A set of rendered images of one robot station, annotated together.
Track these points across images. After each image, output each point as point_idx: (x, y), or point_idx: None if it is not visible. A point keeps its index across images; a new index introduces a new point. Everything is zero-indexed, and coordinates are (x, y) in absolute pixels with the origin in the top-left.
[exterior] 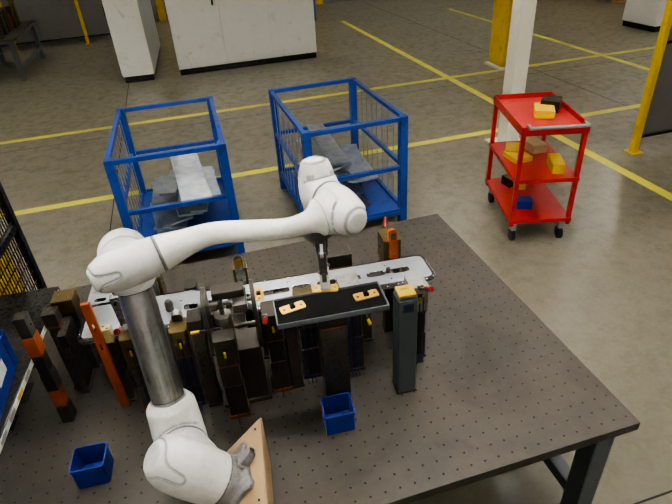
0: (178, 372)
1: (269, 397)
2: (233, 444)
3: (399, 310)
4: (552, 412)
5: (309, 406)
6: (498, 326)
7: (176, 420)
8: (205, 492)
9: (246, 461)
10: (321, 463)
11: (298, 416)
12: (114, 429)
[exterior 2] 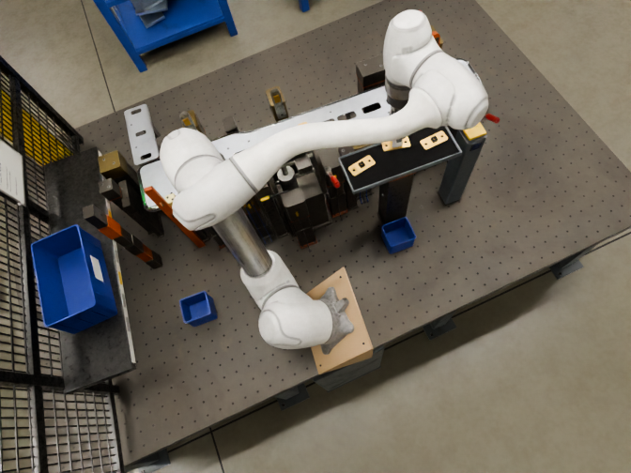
0: None
1: (330, 223)
2: (310, 272)
3: (466, 149)
4: (586, 208)
5: (367, 227)
6: (530, 118)
7: (272, 285)
8: (316, 343)
9: (342, 309)
10: (391, 281)
11: (360, 238)
12: (201, 269)
